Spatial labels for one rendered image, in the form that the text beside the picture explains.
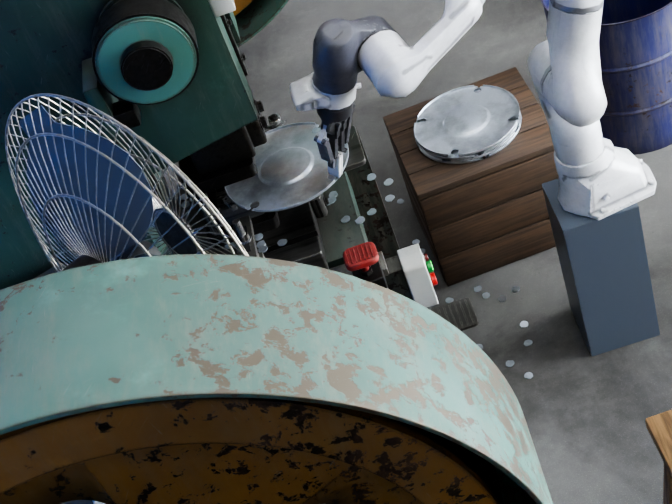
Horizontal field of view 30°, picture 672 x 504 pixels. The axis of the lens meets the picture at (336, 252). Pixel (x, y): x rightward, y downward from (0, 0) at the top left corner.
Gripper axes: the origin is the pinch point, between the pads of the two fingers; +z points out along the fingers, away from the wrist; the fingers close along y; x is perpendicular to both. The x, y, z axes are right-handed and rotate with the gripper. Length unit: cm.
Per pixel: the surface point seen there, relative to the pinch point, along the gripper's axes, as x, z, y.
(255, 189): 15.1, 9.1, -9.0
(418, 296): -26.1, 20.6, -8.2
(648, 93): -39, 50, 103
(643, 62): -35, 40, 103
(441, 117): 5, 48, 64
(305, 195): 2.9, 4.9, -7.5
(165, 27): 17, -54, -28
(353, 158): -1.1, 3.8, 5.9
